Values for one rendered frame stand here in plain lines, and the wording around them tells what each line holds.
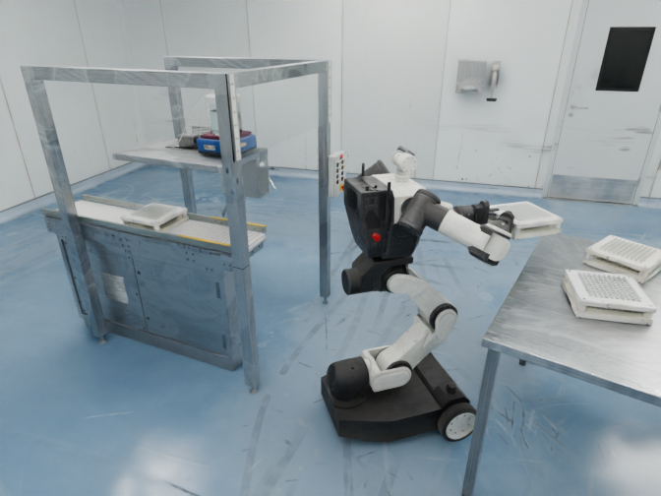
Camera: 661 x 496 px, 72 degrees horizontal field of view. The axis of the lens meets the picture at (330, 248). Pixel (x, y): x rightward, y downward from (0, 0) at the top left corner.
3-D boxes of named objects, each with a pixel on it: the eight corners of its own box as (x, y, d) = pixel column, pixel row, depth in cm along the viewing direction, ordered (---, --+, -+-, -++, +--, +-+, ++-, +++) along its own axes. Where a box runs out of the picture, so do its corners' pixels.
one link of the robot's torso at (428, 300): (445, 338, 214) (380, 292, 191) (427, 318, 229) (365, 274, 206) (467, 314, 212) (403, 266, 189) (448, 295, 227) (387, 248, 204)
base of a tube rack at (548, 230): (561, 233, 203) (562, 228, 202) (514, 239, 197) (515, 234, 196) (524, 214, 225) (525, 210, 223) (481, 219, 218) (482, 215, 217)
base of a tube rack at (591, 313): (627, 290, 181) (628, 284, 180) (651, 326, 159) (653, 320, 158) (560, 283, 186) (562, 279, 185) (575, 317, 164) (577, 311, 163)
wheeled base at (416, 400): (344, 463, 203) (345, 406, 189) (314, 384, 248) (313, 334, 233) (469, 429, 220) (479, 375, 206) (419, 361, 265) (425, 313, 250)
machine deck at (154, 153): (268, 155, 225) (268, 148, 223) (222, 176, 193) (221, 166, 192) (168, 145, 247) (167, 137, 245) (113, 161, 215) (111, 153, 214)
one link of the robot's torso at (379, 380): (371, 396, 214) (372, 374, 208) (356, 369, 231) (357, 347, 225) (411, 387, 219) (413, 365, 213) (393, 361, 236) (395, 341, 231)
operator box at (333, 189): (345, 190, 301) (346, 151, 289) (335, 197, 287) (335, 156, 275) (336, 188, 303) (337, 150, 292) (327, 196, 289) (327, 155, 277)
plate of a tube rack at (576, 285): (630, 279, 179) (631, 275, 178) (656, 313, 157) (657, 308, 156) (563, 273, 183) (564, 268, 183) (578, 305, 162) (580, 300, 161)
